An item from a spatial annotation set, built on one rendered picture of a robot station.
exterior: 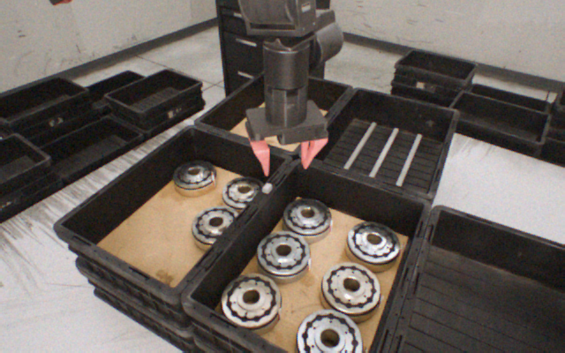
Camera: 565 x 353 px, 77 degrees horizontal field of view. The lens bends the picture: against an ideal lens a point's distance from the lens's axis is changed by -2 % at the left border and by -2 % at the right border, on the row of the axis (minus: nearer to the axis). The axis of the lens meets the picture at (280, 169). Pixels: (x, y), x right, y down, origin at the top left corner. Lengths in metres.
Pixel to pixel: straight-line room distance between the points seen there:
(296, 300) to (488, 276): 0.37
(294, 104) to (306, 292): 0.36
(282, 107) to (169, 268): 0.42
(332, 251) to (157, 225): 0.38
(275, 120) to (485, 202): 0.82
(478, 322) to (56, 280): 0.88
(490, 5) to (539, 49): 0.55
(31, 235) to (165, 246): 0.45
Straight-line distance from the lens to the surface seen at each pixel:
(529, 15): 3.76
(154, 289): 0.61
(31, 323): 0.96
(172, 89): 2.15
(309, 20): 0.44
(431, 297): 0.74
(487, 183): 1.25
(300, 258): 0.69
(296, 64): 0.44
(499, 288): 0.80
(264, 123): 0.49
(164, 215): 0.85
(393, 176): 0.95
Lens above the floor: 1.42
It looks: 39 degrees down
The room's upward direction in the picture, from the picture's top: straight up
